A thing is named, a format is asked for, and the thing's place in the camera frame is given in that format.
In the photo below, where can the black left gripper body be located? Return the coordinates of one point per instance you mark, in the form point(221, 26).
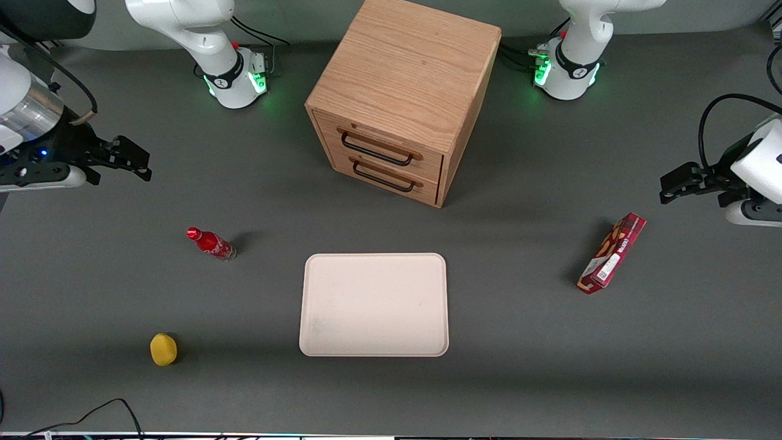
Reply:
point(721, 172)

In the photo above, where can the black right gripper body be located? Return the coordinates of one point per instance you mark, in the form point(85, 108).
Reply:
point(74, 142)

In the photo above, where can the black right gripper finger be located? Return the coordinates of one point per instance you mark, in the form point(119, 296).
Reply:
point(131, 171)
point(131, 150)

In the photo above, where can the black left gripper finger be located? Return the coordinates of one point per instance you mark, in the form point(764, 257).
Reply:
point(681, 174)
point(672, 197)

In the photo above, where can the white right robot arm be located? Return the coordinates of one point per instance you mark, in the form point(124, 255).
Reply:
point(183, 24)

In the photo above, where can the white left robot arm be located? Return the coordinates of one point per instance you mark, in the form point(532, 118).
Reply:
point(577, 55)

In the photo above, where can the red coke bottle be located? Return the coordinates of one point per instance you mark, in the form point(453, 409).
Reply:
point(212, 244)

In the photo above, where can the cream plastic tray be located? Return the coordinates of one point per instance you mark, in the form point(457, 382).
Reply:
point(374, 304)

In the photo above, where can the red snack box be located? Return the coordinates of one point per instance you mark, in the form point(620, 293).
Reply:
point(612, 253)

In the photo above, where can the yellow lemon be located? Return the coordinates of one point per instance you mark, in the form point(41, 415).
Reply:
point(163, 349)

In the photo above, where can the wooden drawer cabinet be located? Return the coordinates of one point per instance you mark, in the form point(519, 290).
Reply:
point(409, 79)

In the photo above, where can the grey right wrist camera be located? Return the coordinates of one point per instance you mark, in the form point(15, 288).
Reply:
point(43, 177)

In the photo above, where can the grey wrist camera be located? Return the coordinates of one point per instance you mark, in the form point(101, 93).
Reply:
point(43, 177)
point(754, 214)

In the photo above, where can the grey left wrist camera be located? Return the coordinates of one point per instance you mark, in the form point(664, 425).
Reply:
point(754, 214)

